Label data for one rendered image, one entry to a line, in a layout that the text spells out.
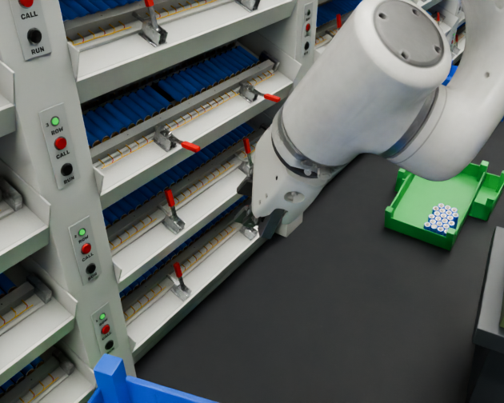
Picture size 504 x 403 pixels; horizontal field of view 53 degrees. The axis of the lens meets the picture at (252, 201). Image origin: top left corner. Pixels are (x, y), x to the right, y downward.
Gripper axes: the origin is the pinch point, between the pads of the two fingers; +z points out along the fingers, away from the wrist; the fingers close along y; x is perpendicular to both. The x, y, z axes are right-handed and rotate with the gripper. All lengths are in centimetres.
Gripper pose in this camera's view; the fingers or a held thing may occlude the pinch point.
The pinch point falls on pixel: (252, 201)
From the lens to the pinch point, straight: 63.2
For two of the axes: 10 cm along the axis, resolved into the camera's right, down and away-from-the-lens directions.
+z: -3.6, 3.8, 8.5
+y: 0.5, -9.0, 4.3
